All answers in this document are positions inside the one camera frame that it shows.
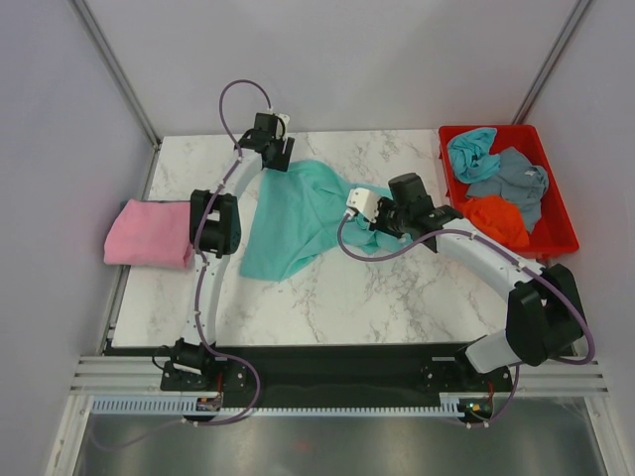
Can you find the left corner metal post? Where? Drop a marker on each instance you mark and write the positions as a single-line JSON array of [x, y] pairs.
[[109, 58]]

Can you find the right white cable duct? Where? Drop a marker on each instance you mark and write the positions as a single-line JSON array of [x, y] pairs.
[[481, 407]]

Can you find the teal t shirt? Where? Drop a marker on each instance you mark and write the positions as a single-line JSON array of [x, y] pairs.
[[296, 220]]

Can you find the grey t shirt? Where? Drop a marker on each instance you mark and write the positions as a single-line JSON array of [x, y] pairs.
[[519, 182]]

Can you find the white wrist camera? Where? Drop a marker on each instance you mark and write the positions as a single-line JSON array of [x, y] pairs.
[[365, 202], [283, 122]]

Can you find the pink folded t shirt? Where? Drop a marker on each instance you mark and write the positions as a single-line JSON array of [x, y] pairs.
[[150, 234]]

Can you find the orange t shirt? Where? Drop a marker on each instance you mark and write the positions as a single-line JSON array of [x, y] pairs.
[[499, 219]]

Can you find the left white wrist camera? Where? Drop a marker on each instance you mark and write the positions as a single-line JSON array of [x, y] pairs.
[[283, 122]]

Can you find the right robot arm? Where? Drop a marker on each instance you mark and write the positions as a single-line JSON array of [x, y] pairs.
[[544, 315]]

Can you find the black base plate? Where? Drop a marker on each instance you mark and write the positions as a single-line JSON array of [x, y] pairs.
[[430, 368]]

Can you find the aluminium rail frame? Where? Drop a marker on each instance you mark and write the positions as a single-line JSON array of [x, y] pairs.
[[109, 375]]

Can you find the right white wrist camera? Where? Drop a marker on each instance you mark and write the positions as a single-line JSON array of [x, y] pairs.
[[365, 202]]

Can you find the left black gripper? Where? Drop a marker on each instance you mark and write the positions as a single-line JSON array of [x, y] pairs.
[[283, 162]]

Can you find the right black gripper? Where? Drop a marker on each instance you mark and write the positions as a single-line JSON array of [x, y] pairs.
[[383, 204]]

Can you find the light blue t shirt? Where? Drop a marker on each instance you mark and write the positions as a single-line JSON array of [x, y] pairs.
[[470, 155]]

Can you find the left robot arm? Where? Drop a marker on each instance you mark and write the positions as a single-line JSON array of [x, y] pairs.
[[215, 232]]

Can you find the left white cable duct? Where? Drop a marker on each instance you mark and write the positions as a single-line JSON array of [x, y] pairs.
[[156, 405]]

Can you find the right corner metal post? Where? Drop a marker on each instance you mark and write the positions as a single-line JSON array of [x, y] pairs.
[[575, 19]]

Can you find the corner metal post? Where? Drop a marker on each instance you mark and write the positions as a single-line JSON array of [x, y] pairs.
[[575, 19], [109, 58]]

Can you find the white cable duct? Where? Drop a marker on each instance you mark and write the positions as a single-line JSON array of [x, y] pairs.
[[481, 407], [156, 405]]

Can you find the red plastic bin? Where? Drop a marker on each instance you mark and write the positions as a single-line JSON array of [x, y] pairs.
[[553, 234]]

